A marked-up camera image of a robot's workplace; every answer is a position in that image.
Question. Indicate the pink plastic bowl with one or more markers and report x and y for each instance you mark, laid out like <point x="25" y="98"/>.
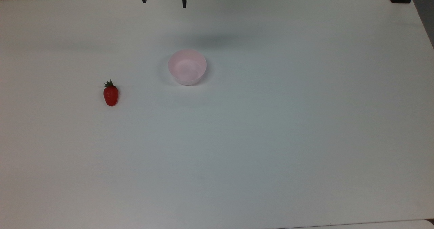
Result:
<point x="187" y="67"/>

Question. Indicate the red strawberry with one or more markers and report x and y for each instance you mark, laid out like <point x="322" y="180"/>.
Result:
<point x="111" y="94"/>

